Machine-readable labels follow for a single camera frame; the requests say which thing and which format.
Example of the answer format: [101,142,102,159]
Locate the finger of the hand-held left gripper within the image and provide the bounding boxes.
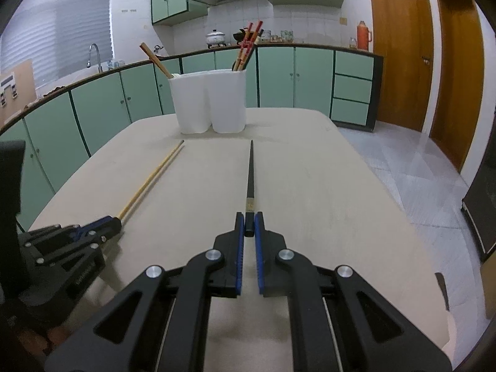
[33,230,117,266]
[23,217,122,245]

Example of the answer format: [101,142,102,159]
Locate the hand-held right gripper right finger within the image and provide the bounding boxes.
[254,211,452,372]

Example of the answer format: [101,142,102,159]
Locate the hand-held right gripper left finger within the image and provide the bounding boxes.
[44,211,246,372]

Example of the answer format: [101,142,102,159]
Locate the plain bamboo chopstick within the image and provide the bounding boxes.
[139,42,174,79]
[117,140,185,221]

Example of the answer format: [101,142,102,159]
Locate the white utensil holder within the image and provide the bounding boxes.
[167,69,247,135]

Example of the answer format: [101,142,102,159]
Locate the red patterned bamboo chopstick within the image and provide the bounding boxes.
[237,20,265,72]
[234,22,259,72]
[232,23,253,72]
[232,33,250,72]

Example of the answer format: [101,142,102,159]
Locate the green base cabinets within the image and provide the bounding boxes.
[0,43,384,237]

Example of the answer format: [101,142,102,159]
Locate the printed cardboard box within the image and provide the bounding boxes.
[0,59,37,125]

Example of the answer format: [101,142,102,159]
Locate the chrome kitchen faucet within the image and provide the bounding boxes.
[87,43,104,73]

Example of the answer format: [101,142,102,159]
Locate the window blind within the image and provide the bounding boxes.
[0,0,115,86]

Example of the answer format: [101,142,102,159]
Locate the black cabinet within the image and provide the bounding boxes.
[461,151,496,262]

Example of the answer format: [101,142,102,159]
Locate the plain cardboard box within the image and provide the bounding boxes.
[480,258,496,320]

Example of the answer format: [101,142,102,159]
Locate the orange thermos flask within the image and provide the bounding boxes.
[356,20,373,51]

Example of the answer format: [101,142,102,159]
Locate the wooden door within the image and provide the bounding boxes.
[366,0,435,132]
[428,0,487,173]

